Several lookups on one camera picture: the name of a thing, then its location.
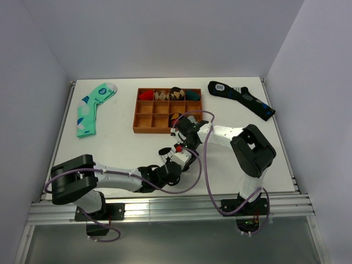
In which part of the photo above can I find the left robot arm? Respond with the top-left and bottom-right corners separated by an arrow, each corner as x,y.
49,154 -> 183,219

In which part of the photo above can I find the light grey rolled sock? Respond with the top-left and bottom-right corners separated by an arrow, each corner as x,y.
187,115 -> 197,124

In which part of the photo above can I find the red rolled sock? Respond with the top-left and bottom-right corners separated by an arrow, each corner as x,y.
138,90 -> 154,101

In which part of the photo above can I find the aluminium table edge rail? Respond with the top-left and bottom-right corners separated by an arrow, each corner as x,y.
25,194 -> 315,226

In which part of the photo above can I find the beige argyle rolled sock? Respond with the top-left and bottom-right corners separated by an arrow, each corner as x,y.
154,89 -> 169,101

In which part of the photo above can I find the wooden compartment tray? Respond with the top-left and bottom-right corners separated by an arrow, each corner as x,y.
133,88 -> 203,134

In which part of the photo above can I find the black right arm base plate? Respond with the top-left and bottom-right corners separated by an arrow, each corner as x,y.
219,198 -> 272,218

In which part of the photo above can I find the white black-striped ankle sock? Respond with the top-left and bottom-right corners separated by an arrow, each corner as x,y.
158,147 -> 175,163

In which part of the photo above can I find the dark teal rolled sock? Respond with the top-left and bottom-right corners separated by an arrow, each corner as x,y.
185,90 -> 201,101

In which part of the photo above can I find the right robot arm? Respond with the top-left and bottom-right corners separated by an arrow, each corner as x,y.
171,116 -> 276,215

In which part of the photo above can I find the mint green patterned sock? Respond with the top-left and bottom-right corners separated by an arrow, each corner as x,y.
76,82 -> 118,138

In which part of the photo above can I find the black red yellow argyle sock roll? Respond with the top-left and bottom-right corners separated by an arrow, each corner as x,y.
168,112 -> 183,128

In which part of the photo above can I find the black blue patterned long sock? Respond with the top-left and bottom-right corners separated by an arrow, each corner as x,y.
208,81 -> 276,121

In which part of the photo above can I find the black tan argyle rolled sock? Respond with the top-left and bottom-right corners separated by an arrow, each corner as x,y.
169,87 -> 185,101

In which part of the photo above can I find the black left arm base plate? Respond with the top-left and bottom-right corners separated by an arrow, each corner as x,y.
74,203 -> 125,222

